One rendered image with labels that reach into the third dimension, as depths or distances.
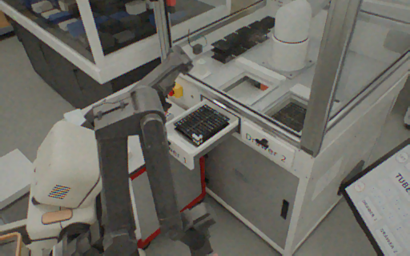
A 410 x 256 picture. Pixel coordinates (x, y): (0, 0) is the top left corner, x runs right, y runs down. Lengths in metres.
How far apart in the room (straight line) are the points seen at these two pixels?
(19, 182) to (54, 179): 0.93
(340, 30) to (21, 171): 1.54
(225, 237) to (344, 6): 1.62
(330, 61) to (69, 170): 0.87
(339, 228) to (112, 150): 1.98
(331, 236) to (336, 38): 1.52
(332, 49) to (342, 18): 0.11
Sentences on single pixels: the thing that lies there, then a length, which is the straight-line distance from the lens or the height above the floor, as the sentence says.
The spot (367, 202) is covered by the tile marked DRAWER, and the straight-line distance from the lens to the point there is 1.31.
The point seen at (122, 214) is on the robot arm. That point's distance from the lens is 0.82.
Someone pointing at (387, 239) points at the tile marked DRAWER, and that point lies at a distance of 1.25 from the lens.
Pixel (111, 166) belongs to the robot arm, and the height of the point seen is 1.50.
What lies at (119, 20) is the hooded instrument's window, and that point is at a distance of 2.17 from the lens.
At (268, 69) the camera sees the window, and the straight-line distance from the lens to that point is 1.40.
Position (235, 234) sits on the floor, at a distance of 2.31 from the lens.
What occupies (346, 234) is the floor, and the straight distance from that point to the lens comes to 2.45.
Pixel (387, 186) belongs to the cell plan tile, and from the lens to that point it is 1.29.
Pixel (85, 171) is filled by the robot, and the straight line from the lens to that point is 0.92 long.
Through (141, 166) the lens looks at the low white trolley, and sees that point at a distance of 1.70.
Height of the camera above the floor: 2.00
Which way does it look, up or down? 42 degrees down
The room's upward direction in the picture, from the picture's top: 3 degrees counter-clockwise
